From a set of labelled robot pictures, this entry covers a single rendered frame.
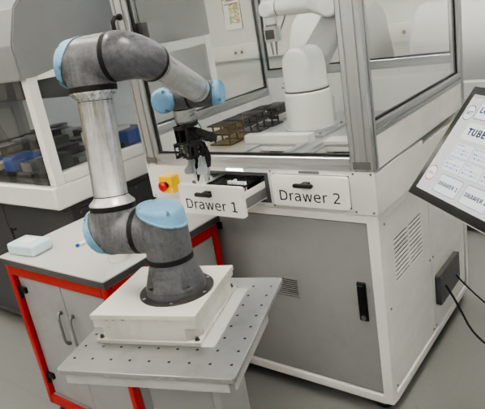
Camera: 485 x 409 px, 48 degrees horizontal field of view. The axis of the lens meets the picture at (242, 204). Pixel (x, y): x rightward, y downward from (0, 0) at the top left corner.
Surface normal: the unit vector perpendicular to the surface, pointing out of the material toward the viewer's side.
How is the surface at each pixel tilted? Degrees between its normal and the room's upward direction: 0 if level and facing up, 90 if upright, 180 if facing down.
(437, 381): 0
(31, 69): 90
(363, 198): 90
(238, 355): 0
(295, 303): 90
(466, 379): 0
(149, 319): 88
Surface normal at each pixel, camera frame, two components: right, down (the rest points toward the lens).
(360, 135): -0.58, 0.35
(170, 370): -0.16, -0.93
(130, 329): -0.29, 0.35
